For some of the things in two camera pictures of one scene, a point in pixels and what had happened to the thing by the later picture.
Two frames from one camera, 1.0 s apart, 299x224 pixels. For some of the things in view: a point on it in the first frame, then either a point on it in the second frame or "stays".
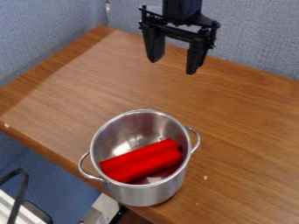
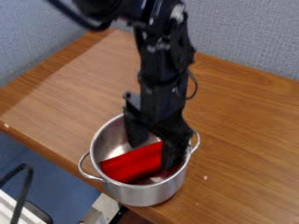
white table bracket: [109, 207] stays
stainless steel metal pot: [127, 131] stays
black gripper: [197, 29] → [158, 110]
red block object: [133, 164] stays
